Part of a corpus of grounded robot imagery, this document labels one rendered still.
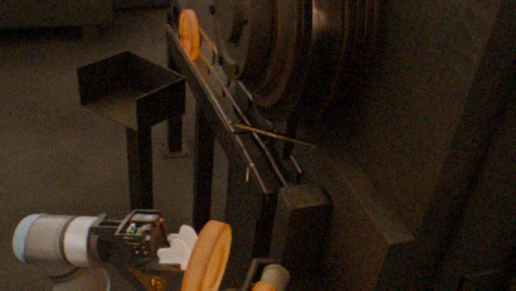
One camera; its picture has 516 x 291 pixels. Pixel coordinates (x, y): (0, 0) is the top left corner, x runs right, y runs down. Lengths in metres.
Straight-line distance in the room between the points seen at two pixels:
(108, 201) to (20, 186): 0.37
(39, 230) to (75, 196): 1.36
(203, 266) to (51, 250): 0.30
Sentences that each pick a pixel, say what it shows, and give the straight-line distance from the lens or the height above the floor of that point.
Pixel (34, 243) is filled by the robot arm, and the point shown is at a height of 0.80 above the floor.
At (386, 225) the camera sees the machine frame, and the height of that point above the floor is 0.87.
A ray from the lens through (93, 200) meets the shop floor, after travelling 2.38.
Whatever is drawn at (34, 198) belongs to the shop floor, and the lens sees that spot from 2.44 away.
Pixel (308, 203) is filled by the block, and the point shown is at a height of 0.80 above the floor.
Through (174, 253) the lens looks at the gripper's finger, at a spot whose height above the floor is 0.85.
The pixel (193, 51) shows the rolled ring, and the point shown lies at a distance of 2.09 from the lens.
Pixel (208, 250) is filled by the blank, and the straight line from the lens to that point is 0.88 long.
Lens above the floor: 1.52
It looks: 36 degrees down
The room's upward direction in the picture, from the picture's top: 10 degrees clockwise
